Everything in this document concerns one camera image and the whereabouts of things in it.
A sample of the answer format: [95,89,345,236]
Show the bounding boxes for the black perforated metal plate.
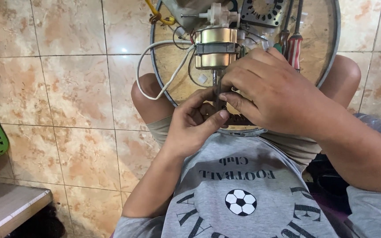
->
[240,0,288,28]

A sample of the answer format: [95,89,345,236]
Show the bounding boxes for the white power cable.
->
[136,40,196,100]

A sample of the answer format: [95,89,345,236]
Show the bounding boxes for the grey metal cover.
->
[162,0,212,32]

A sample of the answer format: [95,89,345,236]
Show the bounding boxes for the black ribbed tool handle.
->
[224,113,255,127]

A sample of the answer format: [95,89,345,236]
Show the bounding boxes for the person's right hand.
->
[219,48,334,137]

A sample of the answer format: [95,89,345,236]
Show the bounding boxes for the gold fan motor with shaft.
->
[194,28,241,111]

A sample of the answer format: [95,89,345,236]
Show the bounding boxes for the red striped handle screwdriver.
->
[286,0,305,72]

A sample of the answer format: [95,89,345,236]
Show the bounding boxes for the thin black wire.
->
[172,26,212,89]

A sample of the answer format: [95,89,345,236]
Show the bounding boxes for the tiled ledge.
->
[0,179,53,238]

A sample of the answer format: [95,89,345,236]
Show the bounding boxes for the grey printed t-shirt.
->
[113,132,381,238]

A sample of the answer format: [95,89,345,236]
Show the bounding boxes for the beige shorts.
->
[146,115,323,172]

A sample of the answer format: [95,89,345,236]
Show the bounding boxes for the yellow cable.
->
[144,0,176,26]

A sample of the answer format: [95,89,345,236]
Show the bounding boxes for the dark handle screwdriver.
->
[279,0,294,56]

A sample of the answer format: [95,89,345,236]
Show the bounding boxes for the white plastic gear housing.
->
[181,3,241,28]

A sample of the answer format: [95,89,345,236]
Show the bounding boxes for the person's left hand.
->
[162,87,230,160]

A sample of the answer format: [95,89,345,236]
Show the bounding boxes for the round metal-rimmed tray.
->
[150,0,341,137]

